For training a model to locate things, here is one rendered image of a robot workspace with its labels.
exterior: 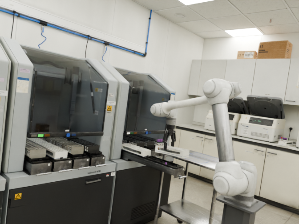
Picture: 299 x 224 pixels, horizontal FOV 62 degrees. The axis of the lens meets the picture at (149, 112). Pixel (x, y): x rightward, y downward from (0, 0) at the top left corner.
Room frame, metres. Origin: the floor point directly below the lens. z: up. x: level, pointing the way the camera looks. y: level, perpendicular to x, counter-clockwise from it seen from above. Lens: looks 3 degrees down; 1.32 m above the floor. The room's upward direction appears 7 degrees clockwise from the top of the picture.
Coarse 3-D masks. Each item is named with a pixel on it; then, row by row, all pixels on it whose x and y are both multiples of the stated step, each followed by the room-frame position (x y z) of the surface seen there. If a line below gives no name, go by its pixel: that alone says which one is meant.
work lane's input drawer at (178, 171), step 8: (128, 152) 2.23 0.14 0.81; (136, 160) 2.14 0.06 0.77; (144, 160) 2.08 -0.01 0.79; (152, 160) 2.03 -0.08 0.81; (160, 160) 2.11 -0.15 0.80; (160, 168) 1.96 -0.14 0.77; (168, 168) 1.91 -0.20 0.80; (176, 168) 1.89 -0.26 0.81; (184, 168) 1.97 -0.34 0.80; (176, 176) 1.89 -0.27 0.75; (184, 176) 1.90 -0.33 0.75
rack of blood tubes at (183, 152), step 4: (156, 148) 2.19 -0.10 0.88; (168, 148) 2.11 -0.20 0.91; (172, 148) 2.08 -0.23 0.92; (176, 148) 2.10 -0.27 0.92; (180, 148) 2.12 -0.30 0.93; (160, 152) 2.16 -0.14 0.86; (168, 152) 2.11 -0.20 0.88; (172, 152) 2.20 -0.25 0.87; (176, 152) 2.17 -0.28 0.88; (180, 152) 2.03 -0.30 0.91; (184, 152) 2.02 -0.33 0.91; (188, 152) 2.07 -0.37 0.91; (176, 156) 2.05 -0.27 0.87; (180, 156) 2.03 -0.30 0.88; (184, 156) 2.03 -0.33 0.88; (188, 156) 2.08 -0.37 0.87
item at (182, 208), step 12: (192, 156) 2.35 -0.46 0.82; (204, 156) 2.43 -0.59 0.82; (216, 192) 1.98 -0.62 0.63; (156, 204) 2.38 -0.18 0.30; (168, 204) 2.46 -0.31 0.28; (180, 204) 2.50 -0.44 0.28; (192, 204) 2.54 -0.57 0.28; (156, 216) 2.36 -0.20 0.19; (180, 216) 2.23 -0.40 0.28; (192, 216) 2.26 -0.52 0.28; (204, 216) 2.29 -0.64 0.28; (216, 216) 2.33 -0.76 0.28
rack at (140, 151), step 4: (124, 144) 2.30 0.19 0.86; (128, 144) 2.31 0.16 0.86; (132, 144) 2.34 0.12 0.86; (124, 148) 2.29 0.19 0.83; (128, 148) 2.32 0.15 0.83; (132, 148) 2.21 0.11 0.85; (136, 148) 2.18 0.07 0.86; (140, 148) 2.20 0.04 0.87; (144, 148) 2.24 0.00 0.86; (132, 152) 2.20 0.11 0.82; (136, 152) 2.27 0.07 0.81; (140, 152) 2.27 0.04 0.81; (144, 152) 2.12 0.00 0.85; (148, 152) 2.16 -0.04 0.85
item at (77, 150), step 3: (72, 147) 1.85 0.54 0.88; (75, 147) 1.87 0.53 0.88; (78, 147) 1.89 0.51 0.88; (81, 147) 1.91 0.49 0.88; (72, 150) 1.85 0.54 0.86; (75, 150) 1.87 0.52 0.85; (78, 150) 1.89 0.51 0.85; (81, 150) 1.92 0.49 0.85; (72, 153) 1.85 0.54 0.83; (75, 153) 1.87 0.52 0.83; (78, 153) 1.90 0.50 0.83; (81, 153) 1.92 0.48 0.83
